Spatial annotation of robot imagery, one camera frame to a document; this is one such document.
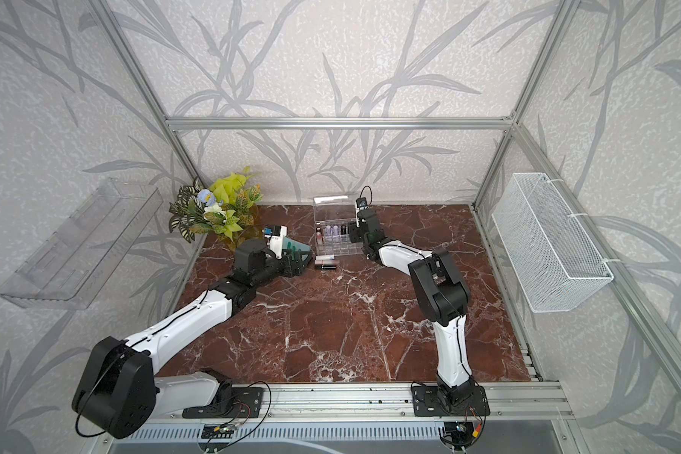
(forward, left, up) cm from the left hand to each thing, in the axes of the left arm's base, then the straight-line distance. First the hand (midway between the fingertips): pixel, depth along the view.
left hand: (302, 252), depth 83 cm
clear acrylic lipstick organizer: (+34, -6, -21) cm, 40 cm away
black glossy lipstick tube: (+19, -11, -12) cm, 25 cm away
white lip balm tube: (+9, -5, -16) cm, 19 cm away
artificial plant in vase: (+14, +26, +3) cm, 30 cm away
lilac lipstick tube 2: (+18, -8, -12) cm, 23 cm away
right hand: (+19, -17, -7) cm, 26 cm away
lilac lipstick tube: (+18, -6, -12) cm, 23 cm away
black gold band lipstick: (+5, -4, -16) cm, 18 cm away
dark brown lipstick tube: (+16, -3, -12) cm, 20 cm away
